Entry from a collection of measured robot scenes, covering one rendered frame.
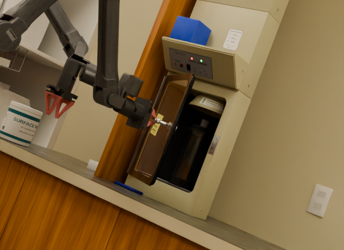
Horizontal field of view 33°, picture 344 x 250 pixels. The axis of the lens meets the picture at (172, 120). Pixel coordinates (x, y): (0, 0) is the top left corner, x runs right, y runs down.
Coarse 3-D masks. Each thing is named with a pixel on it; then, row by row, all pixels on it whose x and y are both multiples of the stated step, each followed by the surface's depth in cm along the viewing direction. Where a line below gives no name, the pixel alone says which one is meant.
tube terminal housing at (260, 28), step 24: (216, 24) 218; (240, 24) 213; (264, 24) 208; (240, 48) 210; (264, 48) 212; (168, 72) 224; (216, 96) 212; (240, 96) 207; (240, 120) 212; (216, 168) 207; (144, 192) 215; (168, 192) 209; (192, 192) 204; (192, 216) 203
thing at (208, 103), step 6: (198, 96) 218; (204, 96) 216; (210, 96) 215; (192, 102) 217; (198, 102) 215; (204, 102) 214; (210, 102) 214; (216, 102) 214; (222, 102) 215; (198, 108) 228; (204, 108) 228; (210, 108) 213; (216, 108) 213; (222, 108) 214; (210, 114) 229; (216, 114) 228
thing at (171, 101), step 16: (176, 80) 208; (192, 80) 193; (160, 96) 218; (176, 96) 200; (160, 112) 210; (176, 112) 194; (160, 128) 203; (144, 144) 213; (160, 144) 196; (144, 160) 206; (160, 160) 191; (144, 176) 199
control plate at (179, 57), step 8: (176, 56) 215; (184, 56) 212; (192, 56) 209; (200, 56) 207; (184, 64) 214; (192, 64) 211; (200, 64) 209; (208, 64) 206; (192, 72) 213; (200, 72) 211; (208, 72) 208
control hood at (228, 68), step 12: (168, 48) 215; (180, 48) 211; (192, 48) 207; (204, 48) 204; (216, 48) 202; (168, 60) 218; (216, 60) 203; (228, 60) 200; (240, 60) 201; (180, 72) 217; (216, 72) 206; (228, 72) 202; (240, 72) 203; (228, 84) 205; (240, 84) 205
